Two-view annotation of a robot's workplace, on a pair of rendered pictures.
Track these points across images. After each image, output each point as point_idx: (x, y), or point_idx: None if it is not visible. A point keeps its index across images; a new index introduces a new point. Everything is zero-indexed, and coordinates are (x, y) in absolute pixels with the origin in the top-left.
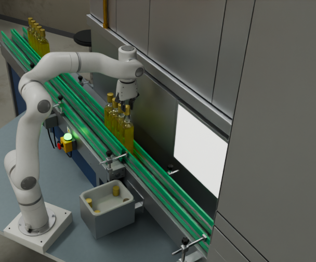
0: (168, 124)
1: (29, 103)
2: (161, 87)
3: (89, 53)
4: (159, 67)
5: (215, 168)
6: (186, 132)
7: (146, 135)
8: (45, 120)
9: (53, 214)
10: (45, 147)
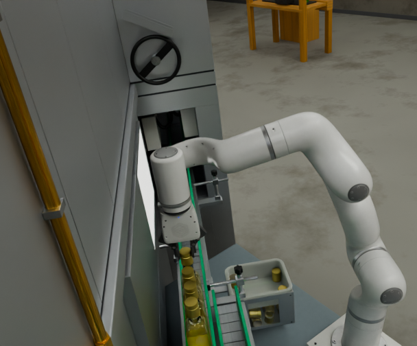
0: (146, 226)
1: None
2: (133, 195)
3: (241, 134)
4: (120, 184)
5: (147, 174)
6: (143, 191)
7: None
8: None
9: (334, 344)
10: None
